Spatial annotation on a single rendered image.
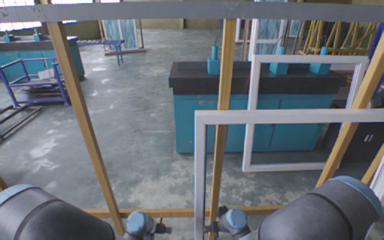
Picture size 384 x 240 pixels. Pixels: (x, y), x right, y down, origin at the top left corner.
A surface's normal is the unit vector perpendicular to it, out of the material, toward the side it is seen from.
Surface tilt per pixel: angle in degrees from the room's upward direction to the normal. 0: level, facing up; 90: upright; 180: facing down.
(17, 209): 15
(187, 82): 90
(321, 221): 29
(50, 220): 23
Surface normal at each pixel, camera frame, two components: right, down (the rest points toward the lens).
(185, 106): 0.03, 0.50
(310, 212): -0.47, -0.72
